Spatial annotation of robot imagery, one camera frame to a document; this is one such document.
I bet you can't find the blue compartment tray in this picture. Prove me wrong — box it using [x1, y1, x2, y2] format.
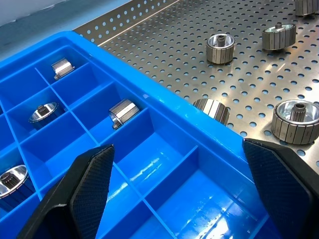
[0, 31, 272, 239]

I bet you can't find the perforated metal tray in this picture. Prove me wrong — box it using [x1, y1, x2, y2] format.
[72, 0, 319, 170]

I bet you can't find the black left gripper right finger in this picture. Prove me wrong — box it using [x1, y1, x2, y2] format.
[243, 138, 319, 239]

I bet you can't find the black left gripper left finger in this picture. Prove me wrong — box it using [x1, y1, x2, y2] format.
[16, 143, 115, 239]

